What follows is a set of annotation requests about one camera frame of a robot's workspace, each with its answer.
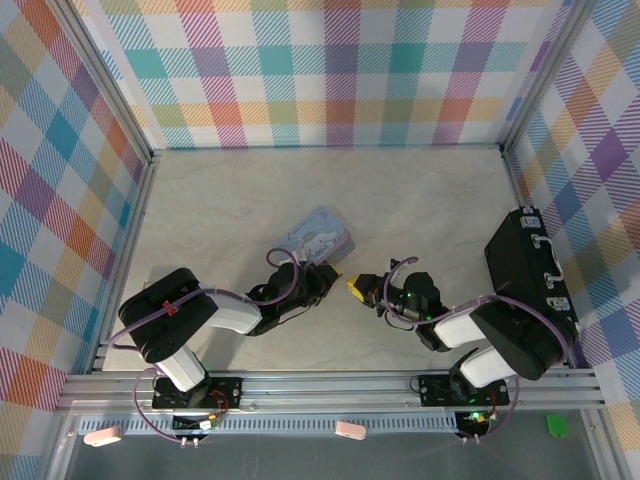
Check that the pastel cartoon tin box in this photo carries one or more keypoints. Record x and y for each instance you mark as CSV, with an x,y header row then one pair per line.
x,y
320,237

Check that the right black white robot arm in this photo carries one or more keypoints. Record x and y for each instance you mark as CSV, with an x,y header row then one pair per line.
x,y
460,330

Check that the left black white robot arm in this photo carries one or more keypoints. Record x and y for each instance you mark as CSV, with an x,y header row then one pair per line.
x,y
235,312

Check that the black case with silver latches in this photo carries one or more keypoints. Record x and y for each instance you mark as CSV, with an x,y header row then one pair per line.
x,y
515,260

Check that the small black controller board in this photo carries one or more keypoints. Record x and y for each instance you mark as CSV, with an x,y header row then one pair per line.
x,y
205,424
477,419

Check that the pink plastic tag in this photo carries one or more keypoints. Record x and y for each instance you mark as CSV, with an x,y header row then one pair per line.
x,y
102,436
350,430

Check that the green plastic block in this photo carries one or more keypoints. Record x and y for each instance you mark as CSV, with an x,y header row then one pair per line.
x,y
556,426

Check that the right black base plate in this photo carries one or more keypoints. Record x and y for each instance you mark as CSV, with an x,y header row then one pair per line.
x,y
435,390

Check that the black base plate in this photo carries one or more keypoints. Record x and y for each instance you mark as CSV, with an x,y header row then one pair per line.
x,y
435,390
225,387

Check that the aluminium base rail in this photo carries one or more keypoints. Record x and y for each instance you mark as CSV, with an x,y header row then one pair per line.
x,y
325,390

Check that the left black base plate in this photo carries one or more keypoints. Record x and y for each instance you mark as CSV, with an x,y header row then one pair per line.
x,y
225,387

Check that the aluminium side rail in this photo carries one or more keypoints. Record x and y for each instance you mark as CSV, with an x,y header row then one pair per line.
x,y
135,235
520,185

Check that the aluminium frame post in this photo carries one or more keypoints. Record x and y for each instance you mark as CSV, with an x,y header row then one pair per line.
x,y
545,75
105,85

